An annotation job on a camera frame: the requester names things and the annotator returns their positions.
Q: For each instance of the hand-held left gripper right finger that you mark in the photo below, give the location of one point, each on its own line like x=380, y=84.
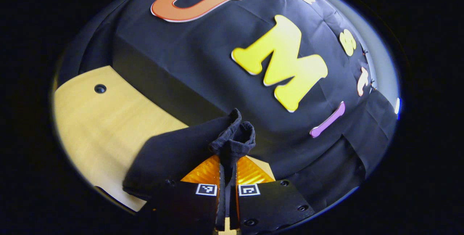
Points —
x=234, y=209

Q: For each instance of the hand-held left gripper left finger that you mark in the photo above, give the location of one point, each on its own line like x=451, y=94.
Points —
x=220, y=206

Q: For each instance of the black jeans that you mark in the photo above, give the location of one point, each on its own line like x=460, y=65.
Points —
x=174, y=151

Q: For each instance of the black backdrop cloth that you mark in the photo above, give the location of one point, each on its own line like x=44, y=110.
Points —
x=217, y=64

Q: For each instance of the long ceiling light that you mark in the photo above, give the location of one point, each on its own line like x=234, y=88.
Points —
x=397, y=105

